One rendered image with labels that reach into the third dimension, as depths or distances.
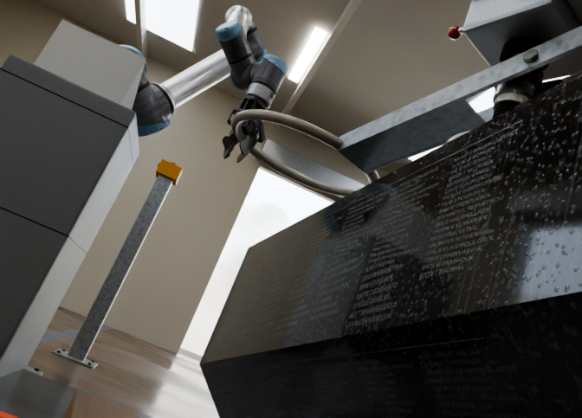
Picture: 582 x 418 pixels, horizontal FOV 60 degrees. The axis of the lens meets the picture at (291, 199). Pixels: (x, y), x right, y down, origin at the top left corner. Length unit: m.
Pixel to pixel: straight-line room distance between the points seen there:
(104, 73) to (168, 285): 6.04
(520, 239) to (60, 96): 1.42
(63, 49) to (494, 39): 1.28
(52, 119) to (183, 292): 6.14
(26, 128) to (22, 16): 7.51
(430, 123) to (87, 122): 0.99
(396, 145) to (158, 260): 6.56
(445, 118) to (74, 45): 1.19
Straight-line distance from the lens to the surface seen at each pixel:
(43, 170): 1.60
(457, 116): 1.20
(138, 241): 2.69
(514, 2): 1.19
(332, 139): 1.32
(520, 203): 0.50
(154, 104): 2.01
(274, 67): 1.69
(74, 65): 1.79
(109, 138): 1.60
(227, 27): 1.76
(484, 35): 1.22
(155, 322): 7.60
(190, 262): 7.66
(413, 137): 1.26
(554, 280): 0.43
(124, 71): 1.77
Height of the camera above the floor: 0.30
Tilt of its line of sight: 18 degrees up
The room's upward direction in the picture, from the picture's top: 22 degrees clockwise
